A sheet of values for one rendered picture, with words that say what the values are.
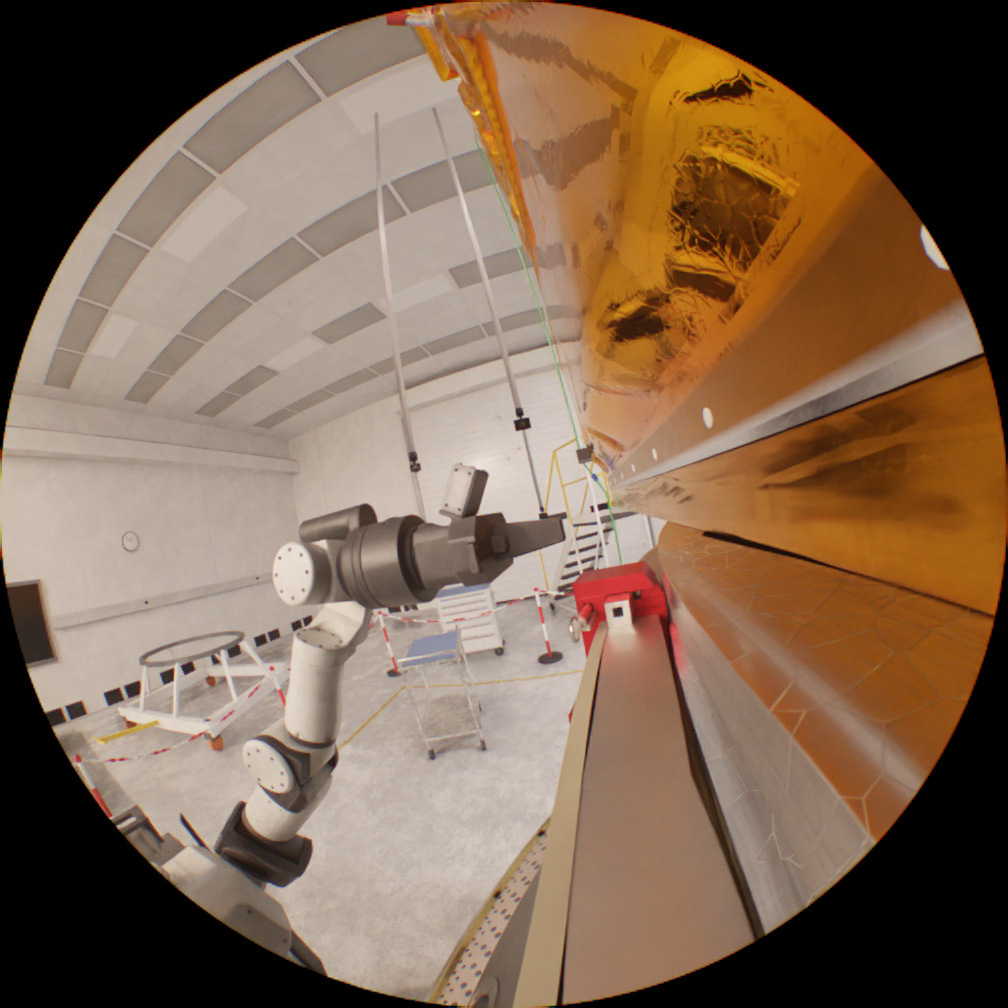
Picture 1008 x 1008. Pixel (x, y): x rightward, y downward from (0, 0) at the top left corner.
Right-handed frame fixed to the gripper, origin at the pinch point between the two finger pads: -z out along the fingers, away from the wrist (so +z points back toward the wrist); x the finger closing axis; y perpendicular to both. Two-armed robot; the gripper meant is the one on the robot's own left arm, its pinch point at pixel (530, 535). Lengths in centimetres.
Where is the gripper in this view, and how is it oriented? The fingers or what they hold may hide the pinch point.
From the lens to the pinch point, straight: 32.0
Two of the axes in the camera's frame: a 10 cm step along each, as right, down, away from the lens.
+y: -2.2, -9.7, 0.4
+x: -2.2, 0.1, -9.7
